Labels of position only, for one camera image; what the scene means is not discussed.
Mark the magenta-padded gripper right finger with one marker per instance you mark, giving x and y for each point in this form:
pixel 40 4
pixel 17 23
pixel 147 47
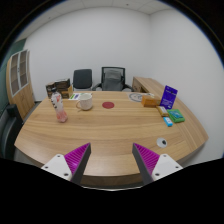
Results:
pixel 163 165

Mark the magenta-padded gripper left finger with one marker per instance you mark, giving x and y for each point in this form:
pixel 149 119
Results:
pixel 61 165

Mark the clear drink bottle black cap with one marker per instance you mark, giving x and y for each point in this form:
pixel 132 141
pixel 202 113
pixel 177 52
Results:
pixel 58 105

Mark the blue small box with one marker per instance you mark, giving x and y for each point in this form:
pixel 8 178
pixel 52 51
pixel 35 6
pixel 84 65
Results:
pixel 168 121

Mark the green flat box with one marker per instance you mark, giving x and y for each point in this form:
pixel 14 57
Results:
pixel 176 115

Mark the tan small box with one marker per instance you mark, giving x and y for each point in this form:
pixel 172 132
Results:
pixel 162 111

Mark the black leather armchair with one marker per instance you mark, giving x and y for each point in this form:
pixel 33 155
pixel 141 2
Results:
pixel 8 130

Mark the orange small box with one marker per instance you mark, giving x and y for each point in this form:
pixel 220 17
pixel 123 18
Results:
pixel 148 101

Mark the white patterned mug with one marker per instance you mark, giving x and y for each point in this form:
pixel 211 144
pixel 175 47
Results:
pixel 85 101

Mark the purple standing card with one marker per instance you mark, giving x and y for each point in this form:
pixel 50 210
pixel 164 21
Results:
pixel 169 96

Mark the brown cardboard box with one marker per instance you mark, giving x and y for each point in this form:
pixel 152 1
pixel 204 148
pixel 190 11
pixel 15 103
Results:
pixel 67 92

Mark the round grey printed disc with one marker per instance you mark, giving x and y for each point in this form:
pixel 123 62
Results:
pixel 135 97

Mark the flat round red coaster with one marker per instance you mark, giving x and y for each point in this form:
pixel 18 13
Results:
pixel 108 105

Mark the wooden side desk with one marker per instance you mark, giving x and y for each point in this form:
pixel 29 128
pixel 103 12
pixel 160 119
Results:
pixel 148 85

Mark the dark printed carton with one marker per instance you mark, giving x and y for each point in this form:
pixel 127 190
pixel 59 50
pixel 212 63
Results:
pixel 61 83

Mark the wooden shelf cabinet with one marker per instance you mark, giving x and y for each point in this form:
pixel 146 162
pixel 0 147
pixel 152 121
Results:
pixel 21 93

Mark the black office chair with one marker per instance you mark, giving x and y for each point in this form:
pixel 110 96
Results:
pixel 82 78

